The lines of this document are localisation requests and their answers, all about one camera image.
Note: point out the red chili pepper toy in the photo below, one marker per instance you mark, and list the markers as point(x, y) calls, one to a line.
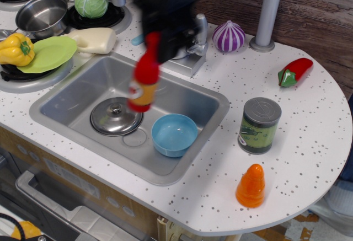
point(293, 72)

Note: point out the orange toy carrot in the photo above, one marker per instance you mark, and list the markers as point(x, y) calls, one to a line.
point(250, 191)

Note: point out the blue handled utensil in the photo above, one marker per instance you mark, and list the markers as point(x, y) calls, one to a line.
point(137, 40)

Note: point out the green label tin can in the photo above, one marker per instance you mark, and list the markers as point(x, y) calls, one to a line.
point(259, 124)

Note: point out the yellow bell pepper toy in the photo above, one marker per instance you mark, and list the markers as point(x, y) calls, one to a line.
point(17, 49)

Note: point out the steel pot lid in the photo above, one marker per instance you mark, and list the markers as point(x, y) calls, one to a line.
point(113, 117)

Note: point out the blue plastic bowl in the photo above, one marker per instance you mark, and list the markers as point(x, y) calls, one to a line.
point(173, 134)

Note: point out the grey support pole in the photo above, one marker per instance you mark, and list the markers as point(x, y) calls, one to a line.
point(262, 41)

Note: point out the green toy cabbage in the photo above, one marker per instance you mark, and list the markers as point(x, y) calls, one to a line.
point(91, 8)

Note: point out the black right stove burner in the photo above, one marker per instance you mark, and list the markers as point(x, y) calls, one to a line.
point(114, 15)

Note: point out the stainless steel sink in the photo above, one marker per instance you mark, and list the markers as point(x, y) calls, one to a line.
point(67, 107)

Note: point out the steel pot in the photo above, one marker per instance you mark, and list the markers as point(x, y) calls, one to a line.
point(43, 18)

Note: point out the yellow toy on floor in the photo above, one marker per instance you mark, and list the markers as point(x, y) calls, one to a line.
point(29, 230)

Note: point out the red ketchup bottle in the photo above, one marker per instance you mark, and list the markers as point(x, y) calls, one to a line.
point(145, 77)

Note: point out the purple toy onion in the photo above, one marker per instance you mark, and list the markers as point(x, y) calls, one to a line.
point(228, 37)

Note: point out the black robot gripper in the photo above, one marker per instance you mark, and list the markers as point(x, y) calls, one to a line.
point(173, 21)

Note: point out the green plastic plate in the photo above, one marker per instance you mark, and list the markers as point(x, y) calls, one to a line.
point(50, 53)

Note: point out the oven door with handle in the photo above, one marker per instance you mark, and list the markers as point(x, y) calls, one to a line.
point(89, 224)

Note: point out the black front stove burner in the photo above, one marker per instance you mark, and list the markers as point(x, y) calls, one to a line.
point(11, 73)

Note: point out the grey toy faucet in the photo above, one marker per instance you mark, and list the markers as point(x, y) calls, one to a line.
point(190, 59)

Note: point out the cream plastic bottle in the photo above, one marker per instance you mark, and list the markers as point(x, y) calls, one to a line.
point(94, 40)

